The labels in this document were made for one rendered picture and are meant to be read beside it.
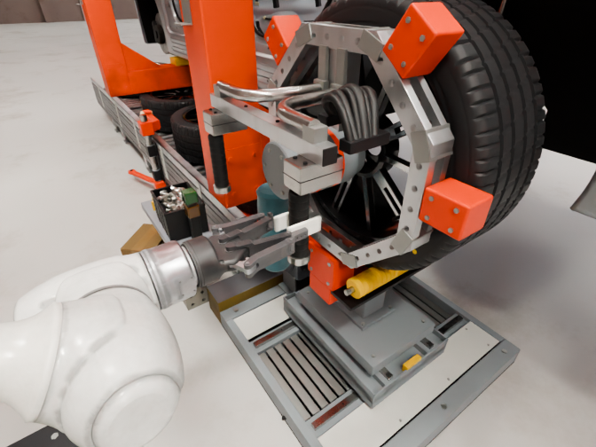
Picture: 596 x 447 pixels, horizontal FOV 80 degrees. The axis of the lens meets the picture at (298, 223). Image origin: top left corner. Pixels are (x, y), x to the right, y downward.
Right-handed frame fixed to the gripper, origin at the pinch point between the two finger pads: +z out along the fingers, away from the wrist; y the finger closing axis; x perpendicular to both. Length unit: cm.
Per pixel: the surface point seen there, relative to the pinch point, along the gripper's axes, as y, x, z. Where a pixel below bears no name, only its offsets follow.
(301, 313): -33, -68, 25
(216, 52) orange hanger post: -60, 20, 14
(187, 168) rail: -131, -44, 21
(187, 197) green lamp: -54, -18, -4
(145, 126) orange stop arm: -182, -34, 16
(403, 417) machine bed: 14, -75, 30
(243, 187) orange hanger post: -60, -24, 18
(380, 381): 5, -67, 28
